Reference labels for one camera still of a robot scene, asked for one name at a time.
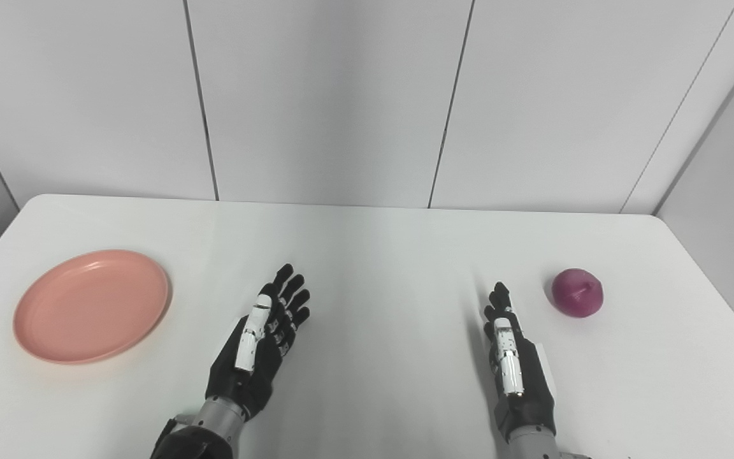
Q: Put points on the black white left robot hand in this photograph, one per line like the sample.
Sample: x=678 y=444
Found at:
x=265 y=357

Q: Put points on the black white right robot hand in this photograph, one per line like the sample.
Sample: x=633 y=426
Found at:
x=529 y=389

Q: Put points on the purple red onion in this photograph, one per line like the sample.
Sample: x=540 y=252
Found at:
x=577 y=293

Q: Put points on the pink round plate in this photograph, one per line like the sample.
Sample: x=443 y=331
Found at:
x=90 y=307

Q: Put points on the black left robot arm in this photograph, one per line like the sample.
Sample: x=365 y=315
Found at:
x=204 y=440

